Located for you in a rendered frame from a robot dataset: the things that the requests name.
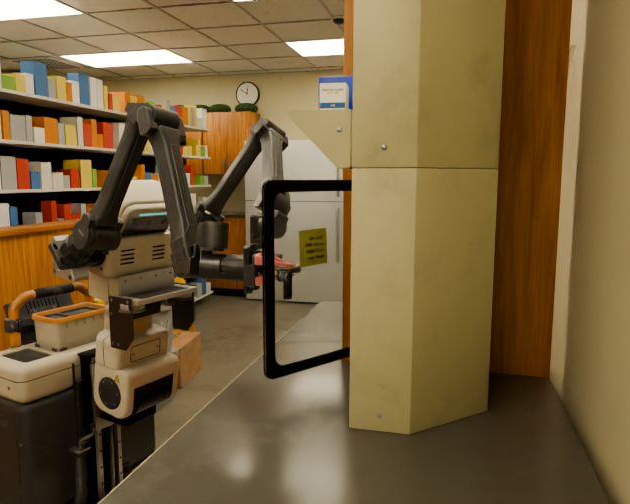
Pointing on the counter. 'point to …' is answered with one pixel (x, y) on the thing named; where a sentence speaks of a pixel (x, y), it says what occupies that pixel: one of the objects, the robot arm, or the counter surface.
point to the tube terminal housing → (423, 209)
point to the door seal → (273, 277)
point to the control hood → (328, 132)
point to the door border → (274, 269)
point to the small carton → (334, 96)
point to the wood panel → (523, 180)
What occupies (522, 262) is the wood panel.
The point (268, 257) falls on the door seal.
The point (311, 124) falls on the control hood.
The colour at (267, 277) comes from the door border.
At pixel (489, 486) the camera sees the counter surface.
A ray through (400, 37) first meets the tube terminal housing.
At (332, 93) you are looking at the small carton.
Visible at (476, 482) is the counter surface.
